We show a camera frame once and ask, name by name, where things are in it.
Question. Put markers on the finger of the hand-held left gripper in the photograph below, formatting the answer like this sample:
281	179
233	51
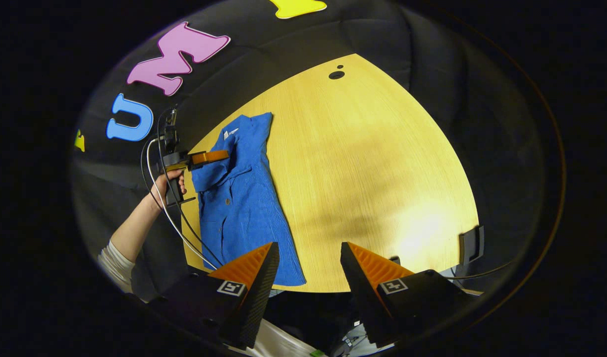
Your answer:
209	157

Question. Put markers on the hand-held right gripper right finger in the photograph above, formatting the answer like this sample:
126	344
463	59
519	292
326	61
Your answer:
365	297

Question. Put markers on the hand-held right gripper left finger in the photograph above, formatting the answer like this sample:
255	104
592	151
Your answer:
253	297

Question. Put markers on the blue shirt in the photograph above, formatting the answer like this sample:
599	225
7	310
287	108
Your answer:
239	198

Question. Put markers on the small black table bracket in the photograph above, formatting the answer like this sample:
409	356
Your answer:
395	260

